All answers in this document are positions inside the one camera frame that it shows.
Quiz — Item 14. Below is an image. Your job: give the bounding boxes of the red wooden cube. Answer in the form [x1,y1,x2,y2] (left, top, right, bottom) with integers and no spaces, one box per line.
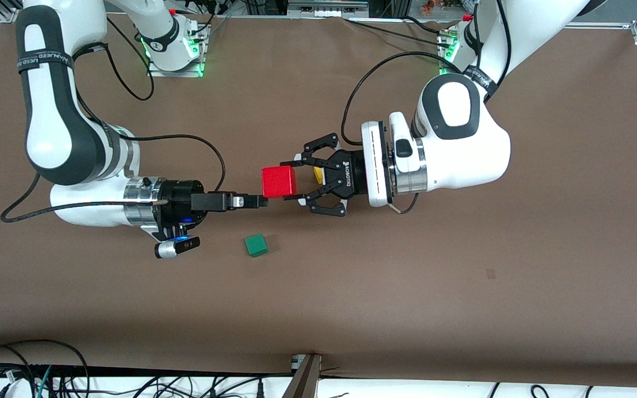
[262,166,297,198]

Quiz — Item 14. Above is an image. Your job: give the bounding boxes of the green wooden cube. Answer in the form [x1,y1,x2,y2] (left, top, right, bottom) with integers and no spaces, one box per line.
[244,233,269,258]

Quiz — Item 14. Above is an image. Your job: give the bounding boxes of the brown table cover sheet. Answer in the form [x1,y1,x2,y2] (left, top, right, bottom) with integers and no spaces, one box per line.
[0,10,637,387]

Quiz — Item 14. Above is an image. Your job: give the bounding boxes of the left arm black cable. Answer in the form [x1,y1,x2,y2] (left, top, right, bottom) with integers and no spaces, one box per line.
[342,0,513,147]

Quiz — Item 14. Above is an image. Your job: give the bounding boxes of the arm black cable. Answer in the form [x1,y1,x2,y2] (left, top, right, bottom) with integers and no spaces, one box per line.
[342,0,513,147]
[1,17,226,223]

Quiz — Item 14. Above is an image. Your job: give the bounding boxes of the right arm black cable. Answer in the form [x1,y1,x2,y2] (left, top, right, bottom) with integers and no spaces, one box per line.
[1,17,226,223]

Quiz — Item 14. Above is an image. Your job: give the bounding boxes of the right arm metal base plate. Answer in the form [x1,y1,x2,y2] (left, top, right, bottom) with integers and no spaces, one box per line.
[146,22,209,78]

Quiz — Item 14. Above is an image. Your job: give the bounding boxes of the long black base cable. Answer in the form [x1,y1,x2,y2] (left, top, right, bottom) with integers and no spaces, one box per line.
[343,18,455,48]

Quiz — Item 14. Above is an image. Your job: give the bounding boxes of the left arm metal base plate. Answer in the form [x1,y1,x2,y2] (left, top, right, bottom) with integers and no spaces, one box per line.
[438,30,466,78]

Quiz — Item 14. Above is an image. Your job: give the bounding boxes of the aluminium frame profile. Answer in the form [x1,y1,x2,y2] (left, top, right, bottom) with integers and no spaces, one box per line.
[288,0,370,18]

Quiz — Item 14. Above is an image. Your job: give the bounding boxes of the black cable bundle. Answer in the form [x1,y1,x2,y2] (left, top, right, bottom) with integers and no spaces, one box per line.
[194,0,232,35]

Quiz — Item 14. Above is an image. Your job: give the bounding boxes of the black looped cable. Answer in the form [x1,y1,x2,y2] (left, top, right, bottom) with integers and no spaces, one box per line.
[0,339,91,398]

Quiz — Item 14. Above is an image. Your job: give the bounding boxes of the teal cable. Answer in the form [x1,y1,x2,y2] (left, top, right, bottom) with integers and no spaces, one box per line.
[35,365,54,398]

